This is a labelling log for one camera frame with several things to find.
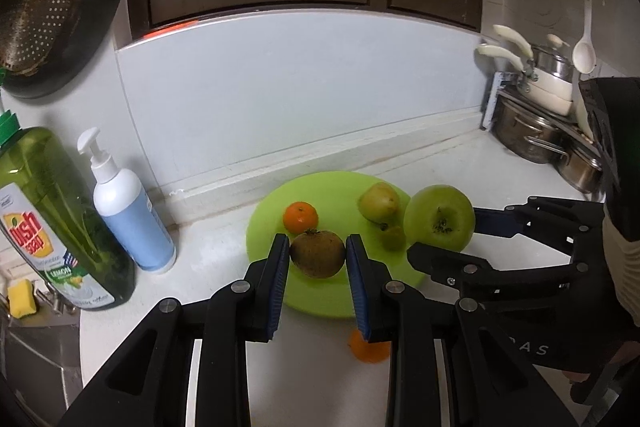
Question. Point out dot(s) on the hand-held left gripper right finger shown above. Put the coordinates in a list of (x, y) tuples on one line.
[(357, 287)]

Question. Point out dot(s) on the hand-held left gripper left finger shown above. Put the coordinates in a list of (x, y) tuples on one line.
[(277, 287)]

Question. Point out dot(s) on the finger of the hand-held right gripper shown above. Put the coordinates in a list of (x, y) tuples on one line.
[(492, 222), (450, 264)]

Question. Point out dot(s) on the green apple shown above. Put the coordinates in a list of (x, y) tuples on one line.
[(437, 219)]

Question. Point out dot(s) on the tan longan with stem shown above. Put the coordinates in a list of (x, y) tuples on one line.
[(317, 254)]

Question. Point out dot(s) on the small green tomato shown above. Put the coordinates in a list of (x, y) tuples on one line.
[(394, 238)]

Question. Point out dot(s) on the green plate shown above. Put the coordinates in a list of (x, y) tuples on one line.
[(270, 217)]

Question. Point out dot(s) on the large orange mandarin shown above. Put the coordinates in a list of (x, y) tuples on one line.
[(300, 218)]

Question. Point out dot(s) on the yellow-green pear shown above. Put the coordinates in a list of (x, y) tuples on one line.
[(377, 204)]

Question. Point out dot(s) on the person's right forearm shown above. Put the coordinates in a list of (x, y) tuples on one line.
[(625, 257)]

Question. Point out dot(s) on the person's right hand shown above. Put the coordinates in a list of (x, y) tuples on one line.
[(620, 372)]

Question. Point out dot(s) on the small orange mandarin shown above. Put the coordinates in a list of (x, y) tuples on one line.
[(369, 351)]

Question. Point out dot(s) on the large stainless steel pot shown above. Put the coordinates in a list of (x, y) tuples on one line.
[(525, 132)]

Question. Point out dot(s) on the small stainless steel pot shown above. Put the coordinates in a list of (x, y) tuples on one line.
[(580, 169)]

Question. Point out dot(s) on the white blue pump bottle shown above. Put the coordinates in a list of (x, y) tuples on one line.
[(132, 222)]

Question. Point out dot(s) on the steel pot with lid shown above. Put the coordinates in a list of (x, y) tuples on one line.
[(555, 64)]

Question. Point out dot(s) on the white ladle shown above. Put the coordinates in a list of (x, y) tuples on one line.
[(584, 54)]

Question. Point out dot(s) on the green dish soap bottle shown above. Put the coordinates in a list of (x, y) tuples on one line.
[(65, 227)]

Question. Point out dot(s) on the yellow sponge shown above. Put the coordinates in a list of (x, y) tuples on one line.
[(21, 299)]

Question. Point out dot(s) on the black frying pan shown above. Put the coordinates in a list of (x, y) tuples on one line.
[(107, 2)]

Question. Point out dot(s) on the perforated metal strainer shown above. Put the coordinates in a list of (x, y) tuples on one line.
[(45, 2)]

